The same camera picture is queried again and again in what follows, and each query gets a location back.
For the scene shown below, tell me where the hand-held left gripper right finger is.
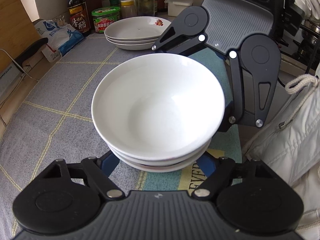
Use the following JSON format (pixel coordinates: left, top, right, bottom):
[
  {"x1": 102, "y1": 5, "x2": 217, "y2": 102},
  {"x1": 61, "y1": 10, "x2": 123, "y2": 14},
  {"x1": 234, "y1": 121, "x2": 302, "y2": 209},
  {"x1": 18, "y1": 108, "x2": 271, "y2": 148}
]
[{"x1": 191, "y1": 152, "x2": 278, "y2": 200}]

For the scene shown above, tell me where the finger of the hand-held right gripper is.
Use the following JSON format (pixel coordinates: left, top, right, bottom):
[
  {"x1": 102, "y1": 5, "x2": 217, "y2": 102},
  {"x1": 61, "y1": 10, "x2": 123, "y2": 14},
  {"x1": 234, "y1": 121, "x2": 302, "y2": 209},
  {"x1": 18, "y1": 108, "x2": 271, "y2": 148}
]
[
  {"x1": 219, "y1": 49, "x2": 279, "y2": 133},
  {"x1": 151, "y1": 25, "x2": 208, "y2": 55}
]

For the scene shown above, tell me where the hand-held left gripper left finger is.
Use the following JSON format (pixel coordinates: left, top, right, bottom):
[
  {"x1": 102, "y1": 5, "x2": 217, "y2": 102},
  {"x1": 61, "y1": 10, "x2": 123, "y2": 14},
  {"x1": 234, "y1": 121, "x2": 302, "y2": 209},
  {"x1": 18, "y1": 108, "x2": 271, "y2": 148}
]
[{"x1": 37, "y1": 151, "x2": 125, "y2": 200}]

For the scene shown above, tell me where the white fruit print plate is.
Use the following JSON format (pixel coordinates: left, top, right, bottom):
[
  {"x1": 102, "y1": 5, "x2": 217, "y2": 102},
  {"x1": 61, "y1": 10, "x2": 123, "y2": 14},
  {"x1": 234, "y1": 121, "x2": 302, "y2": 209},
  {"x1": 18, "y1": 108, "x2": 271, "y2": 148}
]
[
  {"x1": 105, "y1": 34, "x2": 163, "y2": 46},
  {"x1": 110, "y1": 40, "x2": 157, "y2": 51},
  {"x1": 104, "y1": 16, "x2": 173, "y2": 40}
]

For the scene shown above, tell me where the white floral bowl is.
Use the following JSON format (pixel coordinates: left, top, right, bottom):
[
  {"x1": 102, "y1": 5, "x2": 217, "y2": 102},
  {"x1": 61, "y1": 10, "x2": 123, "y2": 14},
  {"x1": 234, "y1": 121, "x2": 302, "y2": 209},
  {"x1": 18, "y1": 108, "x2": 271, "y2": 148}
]
[
  {"x1": 117, "y1": 152, "x2": 202, "y2": 173},
  {"x1": 106, "y1": 140, "x2": 212, "y2": 167},
  {"x1": 91, "y1": 53, "x2": 225, "y2": 160}
]

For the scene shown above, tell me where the white plastic box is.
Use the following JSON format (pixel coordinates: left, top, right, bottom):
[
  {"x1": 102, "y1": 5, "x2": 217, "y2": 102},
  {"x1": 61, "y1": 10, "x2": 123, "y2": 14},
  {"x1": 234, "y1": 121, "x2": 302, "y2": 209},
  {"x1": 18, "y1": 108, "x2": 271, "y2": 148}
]
[{"x1": 166, "y1": 0, "x2": 193, "y2": 17}]

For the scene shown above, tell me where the yellow lid spice jar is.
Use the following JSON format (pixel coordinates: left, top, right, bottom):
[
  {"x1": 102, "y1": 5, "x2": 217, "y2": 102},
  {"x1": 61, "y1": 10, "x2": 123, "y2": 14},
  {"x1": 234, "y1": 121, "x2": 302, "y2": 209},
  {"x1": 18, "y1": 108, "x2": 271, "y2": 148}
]
[{"x1": 121, "y1": 0, "x2": 135, "y2": 19}]

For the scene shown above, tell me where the black gas stove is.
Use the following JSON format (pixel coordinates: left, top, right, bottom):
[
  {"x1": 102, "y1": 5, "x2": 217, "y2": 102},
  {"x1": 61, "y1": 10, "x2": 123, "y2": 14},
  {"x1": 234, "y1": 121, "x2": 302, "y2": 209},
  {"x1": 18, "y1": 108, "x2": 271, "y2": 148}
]
[{"x1": 279, "y1": 39, "x2": 320, "y2": 74}]

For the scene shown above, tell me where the white padded jacket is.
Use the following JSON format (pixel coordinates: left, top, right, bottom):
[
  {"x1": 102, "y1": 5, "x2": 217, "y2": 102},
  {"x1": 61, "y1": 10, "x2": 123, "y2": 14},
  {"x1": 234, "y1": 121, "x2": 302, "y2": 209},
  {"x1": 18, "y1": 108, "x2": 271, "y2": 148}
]
[{"x1": 241, "y1": 65, "x2": 320, "y2": 240}]

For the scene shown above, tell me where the green lidded sauce tub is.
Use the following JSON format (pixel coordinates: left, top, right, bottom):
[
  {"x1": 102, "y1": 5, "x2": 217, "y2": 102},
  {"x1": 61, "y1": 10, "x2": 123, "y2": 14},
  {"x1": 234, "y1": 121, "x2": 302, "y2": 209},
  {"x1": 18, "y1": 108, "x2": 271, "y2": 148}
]
[{"x1": 91, "y1": 6, "x2": 121, "y2": 34}]

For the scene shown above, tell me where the steel pot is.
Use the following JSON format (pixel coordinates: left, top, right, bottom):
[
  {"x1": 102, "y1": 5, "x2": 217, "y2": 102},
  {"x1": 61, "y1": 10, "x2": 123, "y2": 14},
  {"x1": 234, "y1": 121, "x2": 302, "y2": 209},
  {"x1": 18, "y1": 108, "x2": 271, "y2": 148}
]
[{"x1": 300, "y1": 19, "x2": 320, "y2": 46}]

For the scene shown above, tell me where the grey checked towel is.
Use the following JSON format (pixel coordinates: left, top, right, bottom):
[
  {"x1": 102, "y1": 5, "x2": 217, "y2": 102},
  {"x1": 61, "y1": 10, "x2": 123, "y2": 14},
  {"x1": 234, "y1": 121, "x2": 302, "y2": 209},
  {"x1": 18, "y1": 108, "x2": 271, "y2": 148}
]
[{"x1": 0, "y1": 34, "x2": 243, "y2": 230}]

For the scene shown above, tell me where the dark vinegar bottle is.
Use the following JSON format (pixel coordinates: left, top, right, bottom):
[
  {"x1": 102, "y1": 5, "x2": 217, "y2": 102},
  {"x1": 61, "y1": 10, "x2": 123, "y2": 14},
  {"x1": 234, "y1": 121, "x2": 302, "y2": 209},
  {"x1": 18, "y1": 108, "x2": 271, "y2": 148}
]
[{"x1": 66, "y1": 0, "x2": 91, "y2": 37}]

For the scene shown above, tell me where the blue white salt bag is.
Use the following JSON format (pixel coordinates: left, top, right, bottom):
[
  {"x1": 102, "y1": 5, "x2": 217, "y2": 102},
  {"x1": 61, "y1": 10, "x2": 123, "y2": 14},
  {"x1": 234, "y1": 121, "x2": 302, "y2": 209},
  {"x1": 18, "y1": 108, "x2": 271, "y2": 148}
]
[{"x1": 34, "y1": 19, "x2": 84, "y2": 63}]

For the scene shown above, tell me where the bamboo cutting board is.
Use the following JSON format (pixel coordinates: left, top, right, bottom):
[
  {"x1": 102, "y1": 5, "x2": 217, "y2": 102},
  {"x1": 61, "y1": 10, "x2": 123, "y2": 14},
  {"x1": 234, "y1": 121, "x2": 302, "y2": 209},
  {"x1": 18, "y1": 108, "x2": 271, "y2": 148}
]
[{"x1": 0, "y1": 0, "x2": 43, "y2": 55}]

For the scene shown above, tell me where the small wire holder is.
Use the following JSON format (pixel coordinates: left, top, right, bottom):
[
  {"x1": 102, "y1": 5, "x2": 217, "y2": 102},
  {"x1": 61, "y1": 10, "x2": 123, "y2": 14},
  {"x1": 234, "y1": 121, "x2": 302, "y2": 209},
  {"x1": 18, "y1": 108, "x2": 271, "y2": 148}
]
[{"x1": 54, "y1": 15, "x2": 66, "y2": 28}]

